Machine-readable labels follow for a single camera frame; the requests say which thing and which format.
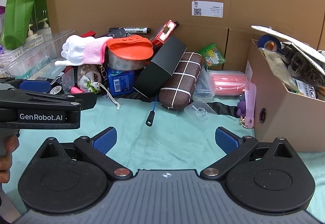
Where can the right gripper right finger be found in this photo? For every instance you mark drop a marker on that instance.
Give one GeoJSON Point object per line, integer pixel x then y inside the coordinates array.
{"type": "Point", "coordinates": [238, 151]}

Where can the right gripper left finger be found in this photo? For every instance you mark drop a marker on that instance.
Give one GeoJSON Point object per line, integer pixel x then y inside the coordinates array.
{"type": "Point", "coordinates": [94, 150]}

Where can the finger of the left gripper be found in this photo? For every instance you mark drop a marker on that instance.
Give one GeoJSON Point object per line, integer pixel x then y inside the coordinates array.
{"type": "Point", "coordinates": [42, 86]}

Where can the white pink glove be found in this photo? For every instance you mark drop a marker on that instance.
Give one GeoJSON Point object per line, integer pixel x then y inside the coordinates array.
{"type": "Point", "coordinates": [78, 51]}

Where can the green patterned tape roll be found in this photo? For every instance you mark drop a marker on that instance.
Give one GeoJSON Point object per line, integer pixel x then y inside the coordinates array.
{"type": "Point", "coordinates": [126, 59]}

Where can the black cardboard box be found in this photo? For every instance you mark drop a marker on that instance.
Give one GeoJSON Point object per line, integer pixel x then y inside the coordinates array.
{"type": "Point", "coordinates": [160, 68]}

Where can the open cardboard sorting box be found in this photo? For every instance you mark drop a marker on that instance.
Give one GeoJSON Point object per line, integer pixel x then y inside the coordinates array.
{"type": "Point", "coordinates": [281, 113]}

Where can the person's left hand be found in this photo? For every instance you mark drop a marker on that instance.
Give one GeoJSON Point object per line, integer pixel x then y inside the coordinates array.
{"type": "Point", "coordinates": [11, 145]}

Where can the clear plastic storage bin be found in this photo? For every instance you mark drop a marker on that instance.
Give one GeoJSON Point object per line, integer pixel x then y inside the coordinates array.
{"type": "Point", "coordinates": [35, 59]}

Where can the teal table cloth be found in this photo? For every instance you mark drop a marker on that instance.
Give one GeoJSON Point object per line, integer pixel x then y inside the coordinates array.
{"type": "Point", "coordinates": [172, 142]}

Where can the clear small zip bag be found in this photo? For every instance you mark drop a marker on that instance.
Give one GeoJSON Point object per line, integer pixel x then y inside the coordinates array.
{"type": "Point", "coordinates": [199, 112]}

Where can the blue rectangular box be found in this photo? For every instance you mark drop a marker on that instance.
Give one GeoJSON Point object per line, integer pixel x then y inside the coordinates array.
{"type": "Point", "coordinates": [120, 82]}

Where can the pink zip bag pack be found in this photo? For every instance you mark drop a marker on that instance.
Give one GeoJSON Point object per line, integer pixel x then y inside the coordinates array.
{"type": "Point", "coordinates": [228, 83]}

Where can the brown checked glasses case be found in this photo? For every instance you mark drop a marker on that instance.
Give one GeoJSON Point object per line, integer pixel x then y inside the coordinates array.
{"type": "Point", "coordinates": [176, 93]}

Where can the green snack packet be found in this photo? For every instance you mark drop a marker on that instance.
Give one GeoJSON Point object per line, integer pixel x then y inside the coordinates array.
{"type": "Point", "coordinates": [212, 56]}

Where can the black car key fob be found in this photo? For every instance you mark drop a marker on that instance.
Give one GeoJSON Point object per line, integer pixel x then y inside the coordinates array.
{"type": "Point", "coordinates": [115, 33]}

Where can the green fabric bag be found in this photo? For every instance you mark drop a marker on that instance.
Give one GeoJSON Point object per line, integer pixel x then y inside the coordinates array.
{"type": "Point", "coordinates": [16, 23]}

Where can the blue tape roll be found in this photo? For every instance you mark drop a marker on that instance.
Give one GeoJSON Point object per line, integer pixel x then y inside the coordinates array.
{"type": "Point", "coordinates": [269, 42]}

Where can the black white marker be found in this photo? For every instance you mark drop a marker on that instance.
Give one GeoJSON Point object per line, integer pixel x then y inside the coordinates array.
{"type": "Point", "coordinates": [130, 30]}

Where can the red playing card box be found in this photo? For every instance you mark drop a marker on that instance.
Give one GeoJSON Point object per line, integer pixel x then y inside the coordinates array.
{"type": "Point", "coordinates": [163, 33]}

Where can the white shipping label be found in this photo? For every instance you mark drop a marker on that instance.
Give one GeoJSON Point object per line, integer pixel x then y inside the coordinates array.
{"type": "Point", "coordinates": [207, 8]}

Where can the pink strap purple keychain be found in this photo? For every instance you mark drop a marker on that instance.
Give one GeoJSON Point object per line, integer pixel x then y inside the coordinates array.
{"type": "Point", "coordinates": [246, 107]}

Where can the floral drawstring pouch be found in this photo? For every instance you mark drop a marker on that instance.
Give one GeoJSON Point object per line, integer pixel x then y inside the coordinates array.
{"type": "Point", "coordinates": [89, 80]}

